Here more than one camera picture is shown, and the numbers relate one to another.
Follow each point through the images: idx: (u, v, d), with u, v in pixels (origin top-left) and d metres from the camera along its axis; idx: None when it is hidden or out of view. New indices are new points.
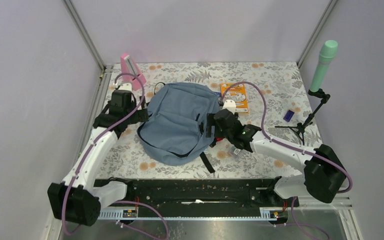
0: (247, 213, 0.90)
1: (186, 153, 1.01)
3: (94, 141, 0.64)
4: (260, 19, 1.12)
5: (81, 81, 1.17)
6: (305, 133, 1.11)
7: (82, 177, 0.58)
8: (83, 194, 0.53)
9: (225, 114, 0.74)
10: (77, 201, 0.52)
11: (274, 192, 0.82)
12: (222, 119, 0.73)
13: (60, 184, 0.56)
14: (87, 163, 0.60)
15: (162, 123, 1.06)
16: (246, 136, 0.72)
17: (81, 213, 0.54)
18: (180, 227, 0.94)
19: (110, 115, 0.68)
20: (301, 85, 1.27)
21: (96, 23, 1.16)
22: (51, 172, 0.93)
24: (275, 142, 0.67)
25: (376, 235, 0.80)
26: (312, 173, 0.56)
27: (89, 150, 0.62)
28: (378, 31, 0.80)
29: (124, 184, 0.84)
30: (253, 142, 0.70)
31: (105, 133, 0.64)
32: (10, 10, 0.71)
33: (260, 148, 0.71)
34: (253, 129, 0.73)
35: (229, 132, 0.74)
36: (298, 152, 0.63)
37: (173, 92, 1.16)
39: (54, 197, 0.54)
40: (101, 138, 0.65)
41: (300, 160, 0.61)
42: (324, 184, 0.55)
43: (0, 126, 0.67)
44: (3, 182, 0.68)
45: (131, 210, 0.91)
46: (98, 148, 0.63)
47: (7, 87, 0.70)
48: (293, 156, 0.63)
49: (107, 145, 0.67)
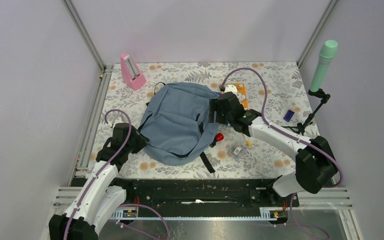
0: (247, 213, 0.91)
1: (186, 153, 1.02)
3: (96, 174, 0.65)
4: (261, 19, 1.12)
5: (81, 81, 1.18)
6: (305, 133, 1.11)
7: (84, 209, 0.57)
8: (84, 226, 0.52)
9: (229, 96, 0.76)
10: (77, 234, 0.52)
11: (274, 189, 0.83)
12: (225, 100, 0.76)
13: (61, 216, 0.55)
14: (88, 195, 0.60)
15: (162, 124, 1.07)
16: (246, 119, 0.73)
17: None
18: (180, 227, 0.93)
19: (111, 149, 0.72)
20: (301, 85, 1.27)
21: (96, 23, 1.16)
22: (51, 172, 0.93)
24: (274, 129, 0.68)
25: (376, 235, 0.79)
26: (303, 160, 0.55)
27: (91, 182, 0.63)
28: (379, 31, 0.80)
29: (124, 190, 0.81)
30: (252, 126, 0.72)
31: (107, 166, 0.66)
32: (10, 9, 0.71)
33: (257, 133, 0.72)
34: (255, 114, 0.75)
35: (231, 114, 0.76)
36: (293, 140, 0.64)
37: (174, 92, 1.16)
39: (55, 229, 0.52)
40: (103, 171, 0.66)
41: (294, 148, 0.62)
42: (313, 173, 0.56)
43: (0, 125, 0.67)
44: (3, 181, 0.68)
45: (131, 210, 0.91)
46: (100, 180, 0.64)
47: (7, 86, 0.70)
48: (288, 144, 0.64)
49: (109, 178, 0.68)
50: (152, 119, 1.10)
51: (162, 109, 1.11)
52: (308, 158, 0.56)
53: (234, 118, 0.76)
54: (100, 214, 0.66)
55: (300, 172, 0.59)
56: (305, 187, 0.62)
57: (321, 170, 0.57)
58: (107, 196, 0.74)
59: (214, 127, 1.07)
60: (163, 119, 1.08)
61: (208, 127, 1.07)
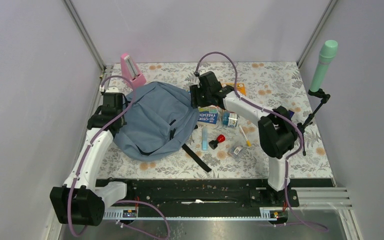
0: (247, 213, 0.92)
1: (147, 152, 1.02)
3: (91, 142, 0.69)
4: (260, 19, 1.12)
5: (81, 81, 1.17)
6: (305, 133, 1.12)
7: (84, 178, 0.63)
8: (86, 194, 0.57)
9: (208, 73, 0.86)
10: (80, 201, 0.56)
11: (269, 185, 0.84)
12: (204, 77, 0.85)
13: (62, 187, 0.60)
14: (85, 165, 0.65)
15: (136, 116, 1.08)
16: (222, 93, 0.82)
17: (86, 213, 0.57)
18: (180, 227, 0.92)
19: (103, 115, 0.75)
20: (301, 85, 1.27)
21: (95, 22, 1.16)
22: (51, 171, 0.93)
24: (243, 100, 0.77)
25: (376, 235, 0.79)
26: (264, 125, 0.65)
27: (87, 150, 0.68)
28: (379, 31, 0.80)
29: (123, 183, 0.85)
30: (226, 99, 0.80)
31: (100, 133, 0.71)
32: (9, 10, 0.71)
33: (231, 105, 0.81)
34: (229, 89, 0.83)
35: (208, 90, 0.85)
36: (257, 109, 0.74)
37: (159, 90, 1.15)
39: (59, 200, 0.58)
40: (97, 139, 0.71)
41: (258, 115, 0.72)
42: (272, 137, 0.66)
43: (0, 124, 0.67)
44: (3, 181, 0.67)
45: (131, 210, 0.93)
46: (96, 147, 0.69)
47: (7, 86, 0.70)
48: (254, 113, 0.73)
49: (104, 145, 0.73)
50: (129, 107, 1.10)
51: (142, 101, 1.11)
52: (269, 124, 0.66)
53: (212, 93, 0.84)
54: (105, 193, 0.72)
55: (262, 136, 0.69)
56: (267, 152, 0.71)
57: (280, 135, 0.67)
58: (110, 185, 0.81)
59: (185, 136, 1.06)
60: (139, 111, 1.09)
61: (179, 135, 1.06)
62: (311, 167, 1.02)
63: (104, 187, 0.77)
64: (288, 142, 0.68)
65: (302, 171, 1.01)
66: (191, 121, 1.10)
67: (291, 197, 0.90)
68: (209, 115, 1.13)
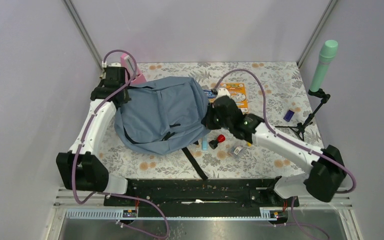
0: (247, 213, 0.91)
1: (135, 141, 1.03)
3: (94, 111, 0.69)
4: (261, 19, 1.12)
5: (81, 81, 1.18)
6: (305, 133, 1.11)
7: (89, 144, 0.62)
8: (91, 159, 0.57)
9: (226, 101, 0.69)
10: (86, 168, 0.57)
11: (276, 192, 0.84)
12: (223, 107, 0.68)
13: (67, 153, 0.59)
14: (90, 132, 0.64)
15: (146, 103, 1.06)
16: (247, 126, 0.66)
17: (92, 178, 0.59)
18: (180, 227, 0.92)
19: (106, 88, 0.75)
20: (301, 85, 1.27)
21: (96, 23, 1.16)
22: (51, 171, 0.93)
24: (280, 137, 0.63)
25: (377, 235, 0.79)
26: (319, 174, 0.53)
27: (92, 119, 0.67)
28: (379, 31, 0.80)
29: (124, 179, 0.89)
30: (257, 135, 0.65)
31: (104, 103, 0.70)
32: (10, 10, 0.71)
33: (263, 141, 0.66)
34: (257, 120, 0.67)
35: (230, 121, 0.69)
36: (304, 150, 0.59)
37: (186, 88, 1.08)
39: (64, 166, 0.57)
40: (101, 109, 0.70)
41: (307, 160, 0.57)
42: (328, 185, 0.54)
43: (0, 124, 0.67)
44: (2, 181, 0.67)
45: (131, 210, 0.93)
46: (99, 117, 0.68)
47: (8, 86, 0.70)
48: (299, 155, 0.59)
49: (107, 116, 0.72)
50: (148, 91, 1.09)
51: (163, 91, 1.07)
52: (324, 171, 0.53)
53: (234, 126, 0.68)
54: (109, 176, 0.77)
55: (313, 183, 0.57)
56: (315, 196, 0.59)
57: (337, 183, 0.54)
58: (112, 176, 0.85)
59: (178, 147, 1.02)
60: (152, 100, 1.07)
61: (173, 141, 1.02)
62: None
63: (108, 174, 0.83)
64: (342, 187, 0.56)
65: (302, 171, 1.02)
66: (194, 133, 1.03)
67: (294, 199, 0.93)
68: None
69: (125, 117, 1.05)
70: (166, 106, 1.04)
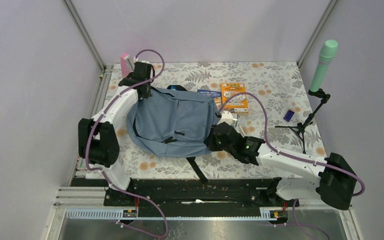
0: (247, 213, 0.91)
1: (138, 133, 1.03)
3: (120, 94, 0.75)
4: (261, 19, 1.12)
5: (81, 81, 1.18)
6: (305, 133, 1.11)
7: (109, 116, 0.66)
8: (110, 128, 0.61)
9: (226, 128, 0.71)
10: (103, 134, 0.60)
11: (278, 194, 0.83)
12: (224, 134, 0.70)
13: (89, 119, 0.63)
14: (112, 108, 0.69)
15: (162, 106, 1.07)
16: (251, 150, 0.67)
17: (104, 147, 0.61)
18: (180, 227, 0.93)
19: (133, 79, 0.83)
20: (301, 85, 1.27)
21: (96, 22, 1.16)
22: (51, 171, 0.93)
24: (283, 154, 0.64)
25: (376, 235, 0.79)
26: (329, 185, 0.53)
27: (116, 99, 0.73)
28: (379, 31, 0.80)
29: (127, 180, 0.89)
30: (260, 157, 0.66)
31: (130, 89, 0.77)
32: (10, 11, 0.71)
33: (267, 162, 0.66)
34: (258, 143, 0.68)
35: (232, 147, 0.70)
36: (309, 164, 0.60)
37: (203, 106, 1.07)
39: (84, 130, 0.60)
40: (126, 93, 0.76)
41: (314, 173, 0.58)
42: (339, 193, 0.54)
43: (0, 125, 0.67)
44: (2, 181, 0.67)
45: (131, 210, 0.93)
46: (124, 99, 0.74)
47: (7, 87, 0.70)
48: (305, 169, 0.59)
49: (129, 101, 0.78)
50: (170, 99, 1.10)
51: (183, 102, 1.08)
52: (333, 181, 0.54)
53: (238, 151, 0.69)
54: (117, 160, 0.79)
55: (325, 194, 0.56)
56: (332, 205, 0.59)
57: (349, 188, 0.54)
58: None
59: (174, 155, 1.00)
60: (168, 105, 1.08)
61: (171, 147, 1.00)
62: None
63: None
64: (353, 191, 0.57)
65: None
66: (193, 148, 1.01)
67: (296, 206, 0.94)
68: None
69: (139, 109, 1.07)
70: (179, 115, 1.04)
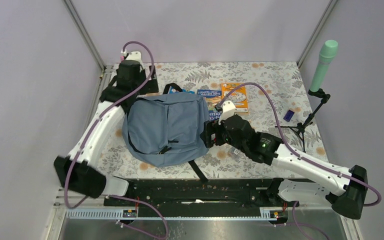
0: (248, 213, 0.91)
1: (135, 147, 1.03)
3: (100, 116, 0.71)
4: (261, 19, 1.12)
5: (81, 81, 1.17)
6: (305, 133, 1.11)
7: (87, 152, 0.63)
8: (87, 169, 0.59)
9: (240, 124, 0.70)
10: (82, 175, 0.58)
11: (279, 195, 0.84)
12: (237, 130, 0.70)
13: (66, 157, 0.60)
14: (91, 138, 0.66)
15: (154, 115, 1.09)
16: (267, 150, 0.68)
17: (85, 185, 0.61)
18: (180, 227, 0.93)
19: (117, 89, 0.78)
20: (301, 85, 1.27)
21: (95, 22, 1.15)
22: (51, 171, 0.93)
24: (305, 160, 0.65)
25: (376, 235, 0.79)
26: (354, 199, 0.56)
27: (96, 124, 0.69)
28: (379, 31, 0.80)
29: (126, 182, 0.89)
30: (278, 159, 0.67)
31: (111, 108, 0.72)
32: (10, 11, 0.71)
33: (286, 165, 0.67)
34: (274, 142, 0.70)
35: (246, 144, 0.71)
36: (333, 174, 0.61)
37: (194, 106, 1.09)
39: (60, 170, 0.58)
40: (107, 114, 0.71)
41: (338, 185, 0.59)
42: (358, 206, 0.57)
43: (0, 124, 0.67)
44: (2, 181, 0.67)
45: (131, 210, 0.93)
46: (104, 123, 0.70)
47: (8, 86, 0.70)
48: (329, 179, 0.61)
49: (113, 122, 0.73)
50: (159, 105, 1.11)
51: (173, 106, 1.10)
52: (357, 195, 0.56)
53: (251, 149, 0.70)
54: None
55: (343, 206, 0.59)
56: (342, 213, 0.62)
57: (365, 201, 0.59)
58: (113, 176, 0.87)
59: (172, 162, 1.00)
60: (159, 112, 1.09)
61: (169, 156, 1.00)
62: None
63: None
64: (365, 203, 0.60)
65: None
66: (191, 153, 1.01)
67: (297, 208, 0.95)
68: (214, 114, 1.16)
69: (131, 124, 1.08)
70: (171, 121, 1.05)
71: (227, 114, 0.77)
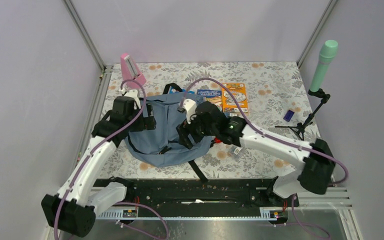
0: (247, 213, 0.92)
1: (135, 147, 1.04)
3: (91, 152, 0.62)
4: (261, 19, 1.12)
5: (81, 81, 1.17)
6: (305, 133, 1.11)
7: (76, 191, 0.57)
8: (75, 208, 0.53)
9: (209, 107, 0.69)
10: (69, 215, 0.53)
11: (274, 192, 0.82)
12: (206, 113, 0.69)
13: (54, 196, 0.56)
14: (81, 175, 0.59)
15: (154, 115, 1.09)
16: (234, 130, 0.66)
17: (73, 224, 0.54)
18: (180, 227, 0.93)
19: (110, 122, 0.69)
20: (301, 85, 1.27)
21: (95, 22, 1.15)
22: (51, 171, 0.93)
24: (269, 137, 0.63)
25: (376, 235, 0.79)
26: (312, 170, 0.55)
27: (86, 161, 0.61)
28: (379, 30, 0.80)
29: (123, 186, 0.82)
30: (245, 138, 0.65)
31: (102, 143, 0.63)
32: (10, 11, 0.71)
33: (251, 144, 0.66)
34: (242, 123, 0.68)
35: (215, 127, 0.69)
36: (294, 148, 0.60)
37: None
39: (48, 209, 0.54)
40: (99, 149, 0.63)
41: (298, 157, 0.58)
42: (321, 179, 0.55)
43: (1, 124, 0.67)
44: (3, 180, 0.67)
45: (131, 210, 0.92)
46: (95, 158, 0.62)
47: (8, 86, 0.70)
48: (290, 153, 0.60)
49: (106, 155, 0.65)
50: (159, 105, 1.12)
51: (173, 106, 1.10)
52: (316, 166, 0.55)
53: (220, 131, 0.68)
54: (100, 199, 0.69)
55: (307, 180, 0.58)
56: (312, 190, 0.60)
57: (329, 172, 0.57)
58: (108, 188, 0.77)
59: (172, 162, 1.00)
60: (159, 112, 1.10)
61: (169, 156, 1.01)
62: None
63: (102, 191, 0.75)
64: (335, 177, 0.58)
65: None
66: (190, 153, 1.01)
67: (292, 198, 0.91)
68: None
69: None
70: (171, 121, 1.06)
71: (191, 113, 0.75)
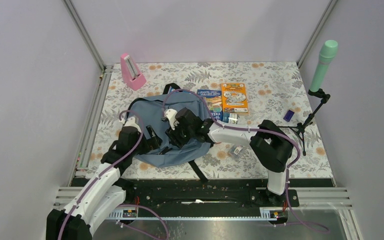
0: (247, 213, 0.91)
1: None
3: (99, 175, 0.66)
4: (261, 19, 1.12)
5: (81, 80, 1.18)
6: (305, 133, 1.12)
7: (82, 208, 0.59)
8: (79, 224, 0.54)
9: (184, 112, 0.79)
10: (73, 231, 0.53)
11: (269, 190, 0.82)
12: (182, 117, 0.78)
13: (60, 211, 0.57)
14: (88, 194, 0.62)
15: (154, 115, 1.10)
16: (204, 129, 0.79)
17: None
18: (180, 227, 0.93)
19: (117, 152, 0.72)
20: (301, 85, 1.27)
21: (95, 22, 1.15)
22: (51, 171, 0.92)
24: (227, 128, 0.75)
25: (376, 235, 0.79)
26: (257, 145, 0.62)
27: (94, 182, 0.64)
28: (379, 30, 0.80)
29: (123, 190, 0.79)
30: (211, 133, 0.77)
31: (110, 168, 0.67)
32: (9, 11, 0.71)
33: (217, 136, 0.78)
34: (211, 122, 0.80)
35: (191, 128, 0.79)
36: (245, 131, 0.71)
37: (193, 106, 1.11)
39: (52, 224, 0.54)
40: (106, 173, 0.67)
41: (248, 137, 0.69)
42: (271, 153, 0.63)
43: (0, 123, 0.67)
44: (2, 180, 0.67)
45: (131, 210, 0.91)
46: (102, 181, 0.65)
47: (8, 86, 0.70)
48: (242, 136, 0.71)
49: (111, 180, 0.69)
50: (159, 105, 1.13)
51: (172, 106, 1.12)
52: (261, 142, 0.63)
53: (195, 131, 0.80)
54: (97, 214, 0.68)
55: (260, 155, 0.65)
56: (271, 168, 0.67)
57: (278, 147, 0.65)
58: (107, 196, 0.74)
59: (172, 163, 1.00)
60: (159, 112, 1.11)
61: (169, 156, 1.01)
62: (311, 167, 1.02)
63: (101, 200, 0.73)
64: (289, 152, 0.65)
65: (302, 171, 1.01)
66: (190, 152, 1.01)
67: (291, 197, 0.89)
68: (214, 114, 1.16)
69: None
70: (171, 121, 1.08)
71: (174, 120, 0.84)
